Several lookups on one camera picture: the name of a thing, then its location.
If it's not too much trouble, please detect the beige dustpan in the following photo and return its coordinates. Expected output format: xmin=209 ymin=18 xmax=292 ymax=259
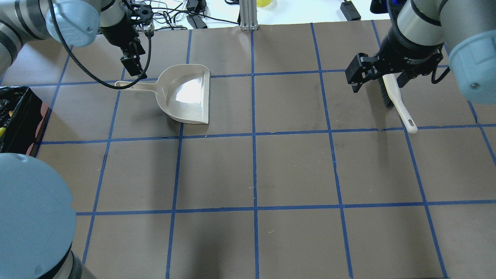
xmin=126 ymin=64 xmax=211 ymax=125

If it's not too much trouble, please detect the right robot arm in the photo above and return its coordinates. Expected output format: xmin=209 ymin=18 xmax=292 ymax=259
xmin=345 ymin=0 xmax=496 ymax=104

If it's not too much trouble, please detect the black power adapter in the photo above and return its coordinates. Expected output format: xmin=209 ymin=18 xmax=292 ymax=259
xmin=340 ymin=0 xmax=361 ymax=21

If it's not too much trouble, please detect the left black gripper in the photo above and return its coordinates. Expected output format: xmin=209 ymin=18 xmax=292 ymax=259
xmin=100 ymin=0 xmax=153 ymax=76

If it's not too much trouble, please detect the beige hand brush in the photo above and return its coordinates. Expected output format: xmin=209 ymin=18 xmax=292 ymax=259
xmin=382 ymin=74 xmax=418 ymax=134

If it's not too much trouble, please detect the black bag lined bin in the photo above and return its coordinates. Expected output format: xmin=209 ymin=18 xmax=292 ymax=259
xmin=0 ymin=86 xmax=48 ymax=155

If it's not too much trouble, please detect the yellow tape roll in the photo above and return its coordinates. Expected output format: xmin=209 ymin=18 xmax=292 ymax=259
xmin=256 ymin=0 xmax=275 ymax=8

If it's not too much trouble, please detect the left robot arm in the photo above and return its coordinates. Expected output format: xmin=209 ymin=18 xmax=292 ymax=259
xmin=1 ymin=0 xmax=153 ymax=279

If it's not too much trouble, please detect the aluminium frame post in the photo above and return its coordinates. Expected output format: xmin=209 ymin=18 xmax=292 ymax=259
xmin=239 ymin=0 xmax=259 ymax=31

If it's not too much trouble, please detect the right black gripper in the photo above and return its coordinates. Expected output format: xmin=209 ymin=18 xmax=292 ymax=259
xmin=345 ymin=29 xmax=444 ymax=93

